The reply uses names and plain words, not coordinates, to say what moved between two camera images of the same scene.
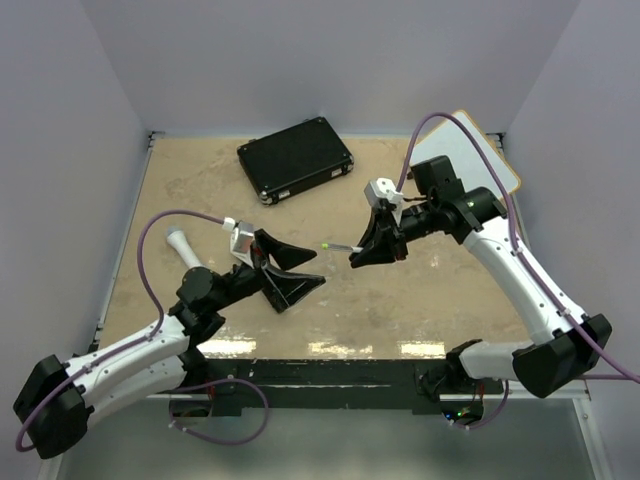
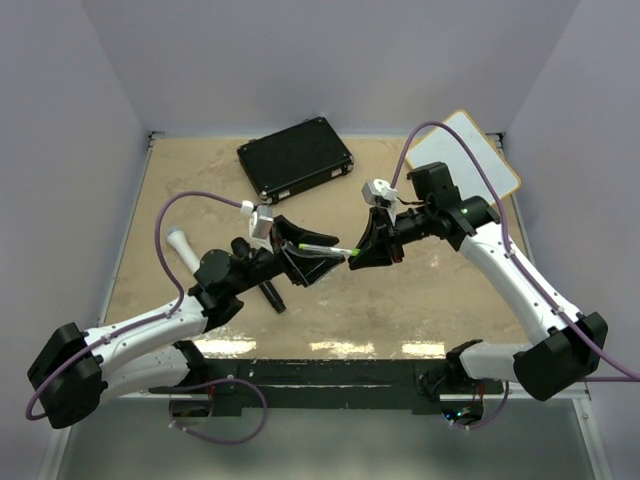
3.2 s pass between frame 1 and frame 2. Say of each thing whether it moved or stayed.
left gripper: moved
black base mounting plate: stayed
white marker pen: moved
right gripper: stayed
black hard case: stayed
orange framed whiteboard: stayed
